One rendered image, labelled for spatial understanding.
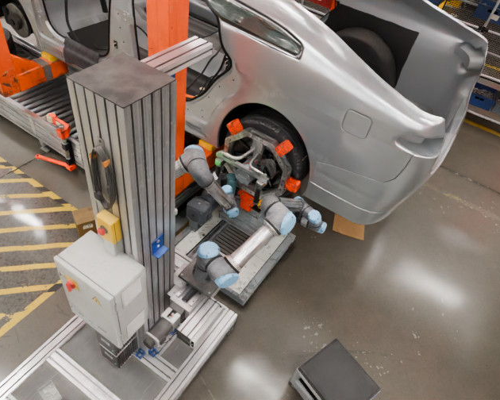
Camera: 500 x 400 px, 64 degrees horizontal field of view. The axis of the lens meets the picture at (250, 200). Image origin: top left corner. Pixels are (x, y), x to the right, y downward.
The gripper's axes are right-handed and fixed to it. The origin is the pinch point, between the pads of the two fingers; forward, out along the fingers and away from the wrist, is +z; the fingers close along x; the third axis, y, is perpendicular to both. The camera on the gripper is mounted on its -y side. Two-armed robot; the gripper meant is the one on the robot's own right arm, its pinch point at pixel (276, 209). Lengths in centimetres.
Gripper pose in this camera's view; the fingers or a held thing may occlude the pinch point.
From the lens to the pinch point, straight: 264.8
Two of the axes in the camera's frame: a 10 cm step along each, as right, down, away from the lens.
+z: -8.4, -3.6, 4.1
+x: -4.9, 8.3, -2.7
